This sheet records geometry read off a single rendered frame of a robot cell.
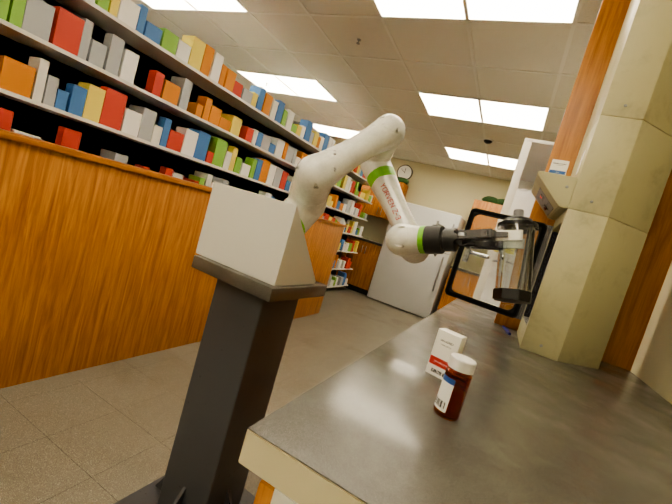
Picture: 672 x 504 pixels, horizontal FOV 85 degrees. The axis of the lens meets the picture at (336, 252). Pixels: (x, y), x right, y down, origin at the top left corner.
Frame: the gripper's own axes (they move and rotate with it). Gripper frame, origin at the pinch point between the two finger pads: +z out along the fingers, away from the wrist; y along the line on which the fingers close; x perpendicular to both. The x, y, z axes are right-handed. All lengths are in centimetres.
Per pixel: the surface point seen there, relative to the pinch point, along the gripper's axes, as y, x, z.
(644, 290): 60, 4, 38
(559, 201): 15.2, -16.6, 10.8
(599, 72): 43, -80, 23
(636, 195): 23.0, -20.3, 31.2
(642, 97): 12, -47, 31
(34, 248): -46, 16, -188
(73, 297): -21, 36, -197
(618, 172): 15.4, -25.1, 25.9
